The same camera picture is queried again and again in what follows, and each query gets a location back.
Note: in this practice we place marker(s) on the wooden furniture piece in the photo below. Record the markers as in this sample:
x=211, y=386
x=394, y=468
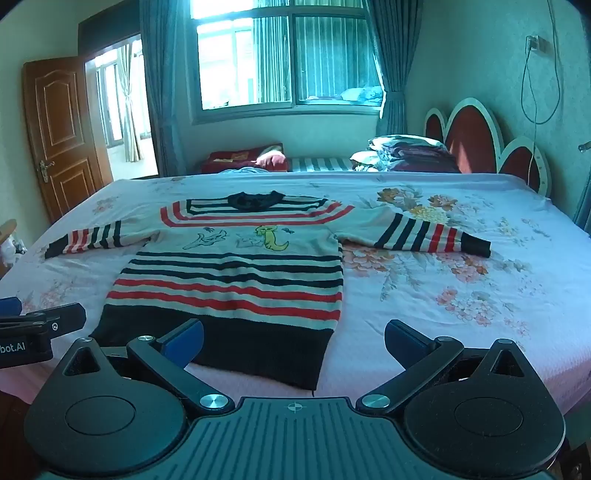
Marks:
x=7, y=230

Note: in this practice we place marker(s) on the large sliding window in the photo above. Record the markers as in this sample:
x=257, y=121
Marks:
x=277, y=60

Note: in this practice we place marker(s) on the light blue cloth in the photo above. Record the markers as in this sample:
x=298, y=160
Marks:
x=362, y=94

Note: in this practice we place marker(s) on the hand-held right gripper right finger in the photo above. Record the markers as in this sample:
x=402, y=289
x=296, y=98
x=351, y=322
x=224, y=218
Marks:
x=400, y=340

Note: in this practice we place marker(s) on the red and white headboard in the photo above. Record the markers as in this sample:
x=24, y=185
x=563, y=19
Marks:
x=475, y=138

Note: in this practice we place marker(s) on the red folded blanket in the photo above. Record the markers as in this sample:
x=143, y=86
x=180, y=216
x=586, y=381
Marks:
x=240, y=158

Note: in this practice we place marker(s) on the grey-blue cloth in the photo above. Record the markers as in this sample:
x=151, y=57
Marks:
x=247, y=170

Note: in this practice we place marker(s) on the brown wooden door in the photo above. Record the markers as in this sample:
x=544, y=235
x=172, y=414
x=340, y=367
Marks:
x=62, y=134

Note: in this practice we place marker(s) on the white sheer curtain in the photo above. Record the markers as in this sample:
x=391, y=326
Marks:
x=131, y=106

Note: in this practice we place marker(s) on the striped knit sweater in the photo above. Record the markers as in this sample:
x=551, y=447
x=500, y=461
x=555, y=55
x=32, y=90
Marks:
x=240, y=277

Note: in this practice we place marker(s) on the teal curtain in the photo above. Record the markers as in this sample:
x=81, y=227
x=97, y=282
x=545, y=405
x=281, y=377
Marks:
x=159, y=83
x=392, y=69

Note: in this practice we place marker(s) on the stack of floral pillows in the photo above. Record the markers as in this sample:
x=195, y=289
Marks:
x=406, y=154

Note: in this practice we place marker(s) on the wall charger plug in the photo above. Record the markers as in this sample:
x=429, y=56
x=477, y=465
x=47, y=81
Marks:
x=536, y=44

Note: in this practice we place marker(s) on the bed with floral sheet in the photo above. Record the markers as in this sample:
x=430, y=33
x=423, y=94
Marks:
x=438, y=304

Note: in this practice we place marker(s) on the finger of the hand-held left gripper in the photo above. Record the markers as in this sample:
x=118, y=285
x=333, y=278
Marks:
x=9, y=306
x=64, y=318

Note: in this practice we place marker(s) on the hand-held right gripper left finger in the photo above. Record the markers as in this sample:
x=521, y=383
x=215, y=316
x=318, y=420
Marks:
x=187, y=344

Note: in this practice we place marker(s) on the striped mattress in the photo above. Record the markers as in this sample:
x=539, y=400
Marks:
x=318, y=164

